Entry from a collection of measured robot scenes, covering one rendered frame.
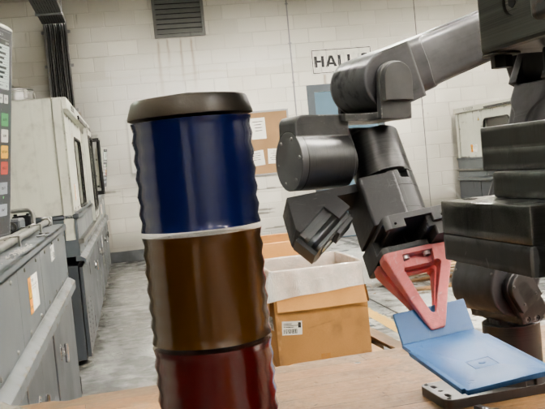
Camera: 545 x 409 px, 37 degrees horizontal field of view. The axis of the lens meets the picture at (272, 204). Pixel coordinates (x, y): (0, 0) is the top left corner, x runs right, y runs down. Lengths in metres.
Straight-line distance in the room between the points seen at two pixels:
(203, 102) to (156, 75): 11.09
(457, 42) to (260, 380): 0.66
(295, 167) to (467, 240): 0.32
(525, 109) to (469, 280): 0.20
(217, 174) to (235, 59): 11.21
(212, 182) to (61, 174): 4.83
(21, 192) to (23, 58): 6.44
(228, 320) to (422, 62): 0.61
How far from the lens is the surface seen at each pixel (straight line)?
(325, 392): 0.97
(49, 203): 5.08
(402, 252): 0.75
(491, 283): 0.87
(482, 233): 0.46
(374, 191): 0.76
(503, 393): 0.91
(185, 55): 11.39
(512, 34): 0.48
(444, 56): 0.85
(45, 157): 5.08
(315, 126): 0.77
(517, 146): 0.49
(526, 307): 0.89
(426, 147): 12.03
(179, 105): 0.24
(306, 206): 0.76
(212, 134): 0.24
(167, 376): 0.25
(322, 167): 0.76
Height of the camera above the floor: 1.17
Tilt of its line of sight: 3 degrees down
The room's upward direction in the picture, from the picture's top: 5 degrees counter-clockwise
